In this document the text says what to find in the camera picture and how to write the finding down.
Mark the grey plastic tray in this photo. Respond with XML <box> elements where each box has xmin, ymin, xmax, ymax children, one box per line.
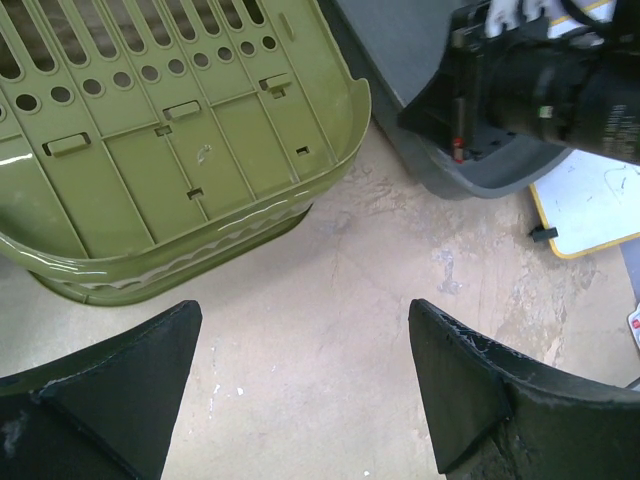
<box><xmin>320</xmin><ymin>0</ymin><xmax>569</xmax><ymax>200</ymax></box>

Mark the clear plastic packet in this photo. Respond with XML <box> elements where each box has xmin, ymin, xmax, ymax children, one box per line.
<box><xmin>627</xmin><ymin>306</ymin><xmax>640</xmax><ymax>348</ymax></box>

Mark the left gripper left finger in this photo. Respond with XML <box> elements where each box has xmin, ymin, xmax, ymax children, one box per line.
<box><xmin>1</xmin><ymin>300</ymin><xmax>202</xmax><ymax>479</ymax></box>

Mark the whiteboard with yellow frame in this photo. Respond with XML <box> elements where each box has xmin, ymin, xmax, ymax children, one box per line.
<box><xmin>530</xmin><ymin>151</ymin><xmax>639</xmax><ymax>259</ymax></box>

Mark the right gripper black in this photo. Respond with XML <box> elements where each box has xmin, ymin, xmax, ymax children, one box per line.
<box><xmin>398</xmin><ymin>4</ymin><xmax>553</xmax><ymax>163</ymax></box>

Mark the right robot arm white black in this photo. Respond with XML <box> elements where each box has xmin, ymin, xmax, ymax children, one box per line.
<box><xmin>398</xmin><ymin>1</ymin><xmax>639</xmax><ymax>164</ymax></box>

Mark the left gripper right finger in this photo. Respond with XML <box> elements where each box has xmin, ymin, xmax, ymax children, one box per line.
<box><xmin>408</xmin><ymin>299</ymin><xmax>639</xmax><ymax>479</ymax></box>

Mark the large olive green basket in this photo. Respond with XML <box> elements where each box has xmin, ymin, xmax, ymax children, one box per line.
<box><xmin>1</xmin><ymin>1</ymin><xmax>371</xmax><ymax>306</ymax></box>

